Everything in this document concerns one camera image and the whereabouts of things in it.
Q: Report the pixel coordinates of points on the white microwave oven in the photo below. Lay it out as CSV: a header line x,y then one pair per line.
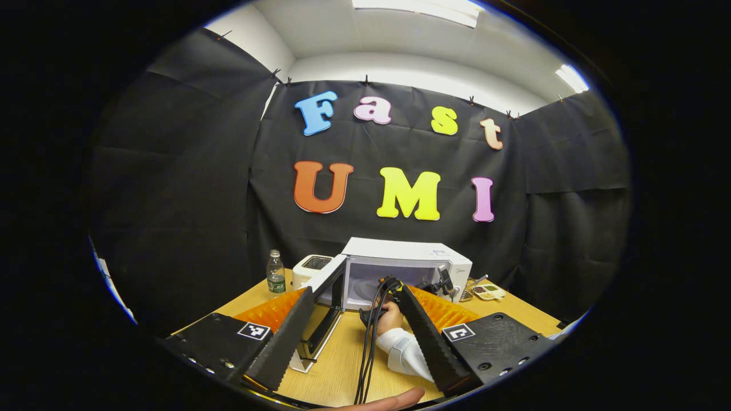
x,y
400,257

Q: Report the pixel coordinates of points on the black backdrop cloth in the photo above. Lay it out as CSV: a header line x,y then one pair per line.
x,y
228,188

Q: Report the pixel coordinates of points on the clear plastic water bottle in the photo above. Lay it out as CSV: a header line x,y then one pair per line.
x,y
276,277

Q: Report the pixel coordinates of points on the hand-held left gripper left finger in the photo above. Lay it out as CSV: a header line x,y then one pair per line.
x,y
285,342

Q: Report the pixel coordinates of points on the small ceiling light panel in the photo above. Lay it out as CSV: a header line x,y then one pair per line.
x,y
571,78

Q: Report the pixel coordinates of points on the white toaster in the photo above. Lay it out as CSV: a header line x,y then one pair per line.
x,y
311,268

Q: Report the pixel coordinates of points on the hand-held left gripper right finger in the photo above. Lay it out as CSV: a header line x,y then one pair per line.
x,y
434,354

